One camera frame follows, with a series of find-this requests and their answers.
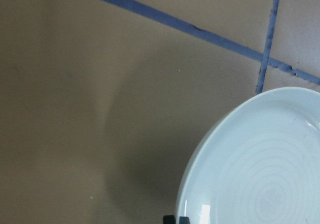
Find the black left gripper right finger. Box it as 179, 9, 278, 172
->
179, 216, 190, 224

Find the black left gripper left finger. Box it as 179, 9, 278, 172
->
162, 215, 175, 224

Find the pale green plate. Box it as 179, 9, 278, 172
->
175, 87, 320, 223

